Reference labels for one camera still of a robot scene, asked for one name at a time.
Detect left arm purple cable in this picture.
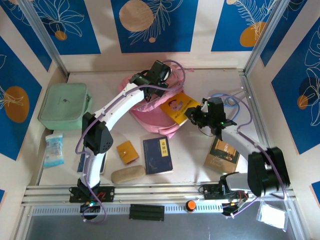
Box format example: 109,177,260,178
75,59,186,224

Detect pink backpack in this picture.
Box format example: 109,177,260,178
117,63,196,140

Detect dark brown book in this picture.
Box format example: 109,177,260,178
203,136,241,173

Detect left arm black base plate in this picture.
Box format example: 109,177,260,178
69,186,115,203

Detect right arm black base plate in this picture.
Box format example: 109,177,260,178
202,184,250,201

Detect aluminium frame post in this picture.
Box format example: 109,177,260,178
18,0,70,77
243,0,293,76

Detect blue panel orange oval print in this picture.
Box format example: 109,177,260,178
0,36,43,161

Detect orange emergency stop button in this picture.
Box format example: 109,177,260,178
185,199,197,213

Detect black connector block green light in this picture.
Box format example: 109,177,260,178
79,201,102,214

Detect orange card wallet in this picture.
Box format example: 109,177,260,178
116,140,140,165

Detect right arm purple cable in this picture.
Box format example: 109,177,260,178
226,98,288,218

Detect green fabric pouch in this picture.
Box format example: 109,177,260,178
37,82,93,131

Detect yellow cartoon book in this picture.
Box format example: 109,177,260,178
159,91,201,126

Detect blue white tissue pack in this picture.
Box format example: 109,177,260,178
43,133,65,168

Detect blue panel white flower print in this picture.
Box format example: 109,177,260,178
32,0,102,56

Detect navy book with yellow label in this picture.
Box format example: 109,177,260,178
142,136,174,175
76,152,107,175

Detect blue panel white leaf outline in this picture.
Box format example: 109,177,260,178
271,19,320,155

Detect black connector block orange wires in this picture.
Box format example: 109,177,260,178
221,199,249,216

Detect aluminium side rail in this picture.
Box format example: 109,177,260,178
239,70,282,181

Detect blue panel beige circle print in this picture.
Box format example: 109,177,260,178
110,0,200,54

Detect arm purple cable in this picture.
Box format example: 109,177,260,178
75,59,186,224
226,98,288,218

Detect blue panel orange feather print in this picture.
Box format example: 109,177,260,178
211,0,280,53

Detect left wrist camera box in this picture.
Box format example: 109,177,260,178
159,63,174,83

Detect slotted metal cable tray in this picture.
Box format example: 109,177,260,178
31,203,225,216

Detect clear bag with white card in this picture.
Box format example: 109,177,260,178
256,199,288,230

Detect beige glasses case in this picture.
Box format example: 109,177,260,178
110,165,147,184

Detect blue coiled cable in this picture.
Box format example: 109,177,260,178
208,92,240,117

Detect black ribbed block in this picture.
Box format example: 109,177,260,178
128,203,165,222

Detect aluminium front rail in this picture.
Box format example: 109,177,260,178
21,183,297,207

